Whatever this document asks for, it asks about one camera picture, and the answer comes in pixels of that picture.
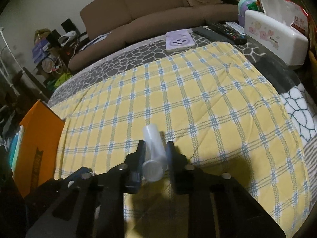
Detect orange cardboard box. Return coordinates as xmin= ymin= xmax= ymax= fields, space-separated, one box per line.
xmin=12 ymin=101 xmax=64 ymax=198

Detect brown sofa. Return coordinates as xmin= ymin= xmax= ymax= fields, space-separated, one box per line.
xmin=69 ymin=0 xmax=239 ymax=72

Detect papers on sofa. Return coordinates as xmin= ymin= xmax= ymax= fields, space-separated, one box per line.
xmin=79 ymin=32 xmax=110 ymax=51

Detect green bag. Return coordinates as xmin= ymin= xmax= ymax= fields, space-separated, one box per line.
xmin=46 ymin=73 xmax=73 ymax=92

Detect white clothes drying rack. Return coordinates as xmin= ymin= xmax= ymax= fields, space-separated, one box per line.
xmin=1 ymin=26 xmax=24 ymax=97

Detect yellow plaid cloth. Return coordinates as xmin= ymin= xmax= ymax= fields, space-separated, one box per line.
xmin=49 ymin=41 xmax=312 ymax=237

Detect white plastic pipe connector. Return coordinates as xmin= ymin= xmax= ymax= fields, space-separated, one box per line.
xmin=142 ymin=124 xmax=168 ymax=183

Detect black remote control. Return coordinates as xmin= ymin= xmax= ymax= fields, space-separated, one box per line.
xmin=208 ymin=23 xmax=248 ymax=45

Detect grey stone-pattern blanket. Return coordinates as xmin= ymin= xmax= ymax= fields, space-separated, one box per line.
xmin=47 ymin=26 xmax=317 ymax=179

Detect white tissue box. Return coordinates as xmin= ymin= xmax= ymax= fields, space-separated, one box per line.
xmin=244 ymin=10 xmax=308 ymax=67

